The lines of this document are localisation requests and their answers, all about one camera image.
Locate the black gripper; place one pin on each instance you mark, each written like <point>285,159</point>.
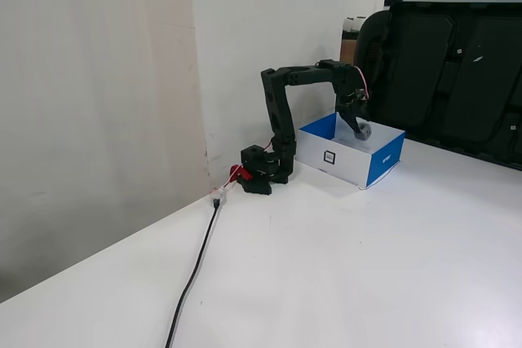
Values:
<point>351,111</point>

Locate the gray hollow cube block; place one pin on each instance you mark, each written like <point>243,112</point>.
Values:
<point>364,133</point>

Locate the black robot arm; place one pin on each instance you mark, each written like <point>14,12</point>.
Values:
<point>279,120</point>

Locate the blue and white cardboard box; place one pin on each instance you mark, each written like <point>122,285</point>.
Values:
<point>350,160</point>

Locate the brown cardboard carton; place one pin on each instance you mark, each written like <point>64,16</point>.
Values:
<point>347,48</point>

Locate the large black plastic case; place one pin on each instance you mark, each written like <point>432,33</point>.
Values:
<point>448,75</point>

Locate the black table clamp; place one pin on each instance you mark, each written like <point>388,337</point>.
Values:
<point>257,187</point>

